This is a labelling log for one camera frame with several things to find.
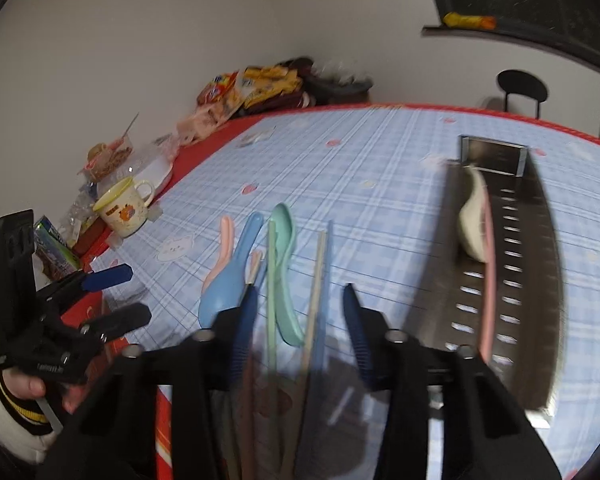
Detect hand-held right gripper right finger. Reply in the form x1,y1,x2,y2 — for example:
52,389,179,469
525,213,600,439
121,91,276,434
342,282,563,480

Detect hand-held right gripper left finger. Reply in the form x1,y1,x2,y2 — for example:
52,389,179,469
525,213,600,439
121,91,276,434
37,282,261,480

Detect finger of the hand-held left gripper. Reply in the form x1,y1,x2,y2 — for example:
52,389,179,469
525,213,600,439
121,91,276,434
78,303,152,344
37,263,133,307

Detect blue spoon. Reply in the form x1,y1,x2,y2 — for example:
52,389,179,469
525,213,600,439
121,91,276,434
197,211,266,328

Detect blue chopstick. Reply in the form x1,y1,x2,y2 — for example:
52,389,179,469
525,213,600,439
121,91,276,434
310,220,335,376

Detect green spoon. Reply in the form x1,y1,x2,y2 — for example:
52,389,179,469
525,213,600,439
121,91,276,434
269,203,306,347

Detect green chopstick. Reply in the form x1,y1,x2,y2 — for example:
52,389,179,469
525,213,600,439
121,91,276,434
266,219,279,381

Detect beige chopstick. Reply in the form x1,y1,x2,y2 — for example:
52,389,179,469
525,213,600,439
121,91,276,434
280,230,329,480

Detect pink spoon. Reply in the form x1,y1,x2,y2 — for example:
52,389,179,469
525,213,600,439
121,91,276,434
202,216,237,291

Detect metal utensil tray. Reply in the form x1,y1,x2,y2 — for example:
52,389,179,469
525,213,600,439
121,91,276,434
410,135,566,416

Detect person's left hand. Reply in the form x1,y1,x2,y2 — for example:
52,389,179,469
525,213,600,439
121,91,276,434
2,367,88,416

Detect green printed box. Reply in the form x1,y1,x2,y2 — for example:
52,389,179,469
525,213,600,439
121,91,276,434
32,216,83,281

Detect yellow printed cup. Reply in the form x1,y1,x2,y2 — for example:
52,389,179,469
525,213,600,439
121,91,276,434
92,176,156,239

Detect clear plastic bag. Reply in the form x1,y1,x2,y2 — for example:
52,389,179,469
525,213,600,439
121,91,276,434
67,180,101,241

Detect snack cup with stick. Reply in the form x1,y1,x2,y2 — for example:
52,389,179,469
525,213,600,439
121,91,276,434
82,112,141,181

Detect clear plastic bowl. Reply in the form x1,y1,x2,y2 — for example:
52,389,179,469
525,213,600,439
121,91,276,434
125,142,176,193

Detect cream spoon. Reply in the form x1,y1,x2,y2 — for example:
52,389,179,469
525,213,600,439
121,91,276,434
457,165,491,263

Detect blue plaid tablecloth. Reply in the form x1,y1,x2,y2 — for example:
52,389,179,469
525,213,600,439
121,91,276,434
87,105,600,480

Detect pink snack packet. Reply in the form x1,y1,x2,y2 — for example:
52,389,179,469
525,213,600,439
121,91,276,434
177,105,231,146

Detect white paper card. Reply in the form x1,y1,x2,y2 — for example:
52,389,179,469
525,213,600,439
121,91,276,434
237,129,276,148

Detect orange snack packet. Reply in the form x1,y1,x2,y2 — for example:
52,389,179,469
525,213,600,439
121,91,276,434
196,72,241,111

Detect yellow snack packets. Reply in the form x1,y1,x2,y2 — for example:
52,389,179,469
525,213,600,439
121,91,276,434
237,65,306,111

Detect dark bag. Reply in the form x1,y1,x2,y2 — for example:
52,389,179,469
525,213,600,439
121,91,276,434
280,56,373,107

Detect black chair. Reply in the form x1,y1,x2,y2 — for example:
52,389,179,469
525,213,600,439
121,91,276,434
496,69,549,120

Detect yellow orange packet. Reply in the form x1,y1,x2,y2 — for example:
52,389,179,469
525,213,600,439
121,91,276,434
441,11,497,30

